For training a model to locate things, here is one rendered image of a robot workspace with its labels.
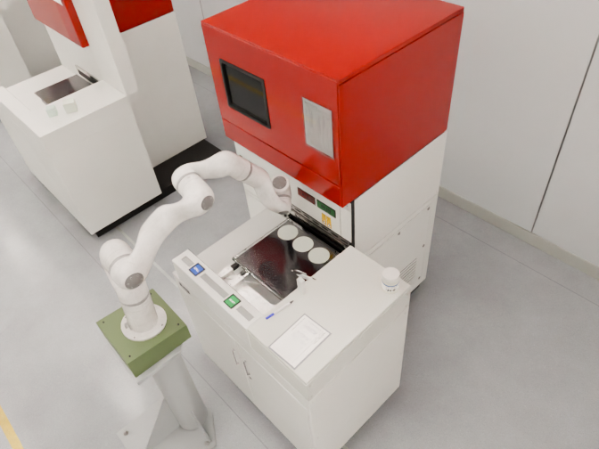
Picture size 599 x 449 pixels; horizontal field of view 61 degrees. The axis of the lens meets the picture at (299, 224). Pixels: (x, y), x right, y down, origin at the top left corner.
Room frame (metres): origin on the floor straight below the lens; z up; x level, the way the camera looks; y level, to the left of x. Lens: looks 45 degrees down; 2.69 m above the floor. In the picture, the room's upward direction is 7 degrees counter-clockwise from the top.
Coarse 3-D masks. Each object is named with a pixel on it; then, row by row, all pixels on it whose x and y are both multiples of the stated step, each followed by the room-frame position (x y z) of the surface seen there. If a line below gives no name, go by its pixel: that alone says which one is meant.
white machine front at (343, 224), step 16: (256, 160) 2.07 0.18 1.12; (272, 176) 1.98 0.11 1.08; (288, 176) 1.88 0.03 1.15; (304, 208) 1.81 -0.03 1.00; (320, 208) 1.72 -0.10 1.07; (336, 208) 1.64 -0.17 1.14; (352, 208) 1.58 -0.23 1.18; (304, 224) 1.83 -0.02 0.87; (336, 224) 1.64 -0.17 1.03; (352, 224) 1.58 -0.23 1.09; (352, 240) 1.58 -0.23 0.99
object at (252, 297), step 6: (234, 276) 1.53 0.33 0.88; (240, 288) 1.46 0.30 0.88; (246, 288) 1.46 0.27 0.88; (240, 294) 1.43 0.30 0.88; (246, 294) 1.42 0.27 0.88; (252, 294) 1.42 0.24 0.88; (258, 294) 1.41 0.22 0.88; (252, 300) 1.38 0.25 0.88; (258, 300) 1.38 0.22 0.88; (264, 300) 1.38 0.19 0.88; (258, 306) 1.35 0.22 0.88; (264, 306) 1.34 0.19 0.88
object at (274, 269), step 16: (288, 224) 1.81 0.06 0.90; (272, 240) 1.72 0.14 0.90; (288, 240) 1.71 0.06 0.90; (240, 256) 1.64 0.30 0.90; (256, 256) 1.63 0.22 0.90; (272, 256) 1.62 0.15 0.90; (288, 256) 1.61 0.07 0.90; (304, 256) 1.59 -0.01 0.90; (256, 272) 1.53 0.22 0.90; (272, 272) 1.52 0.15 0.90; (288, 272) 1.51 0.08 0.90; (304, 272) 1.50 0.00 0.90; (272, 288) 1.42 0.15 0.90; (288, 288) 1.42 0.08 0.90
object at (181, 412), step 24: (120, 360) 1.19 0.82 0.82; (168, 360) 1.17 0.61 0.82; (168, 384) 1.22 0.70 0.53; (192, 384) 1.29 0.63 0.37; (168, 408) 1.25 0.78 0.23; (192, 408) 1.24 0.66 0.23; (120, 432) 1.25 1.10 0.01; (144, 432) 1.24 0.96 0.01; (168, 432) 1.21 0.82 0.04; (192, 432) 1.21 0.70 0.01
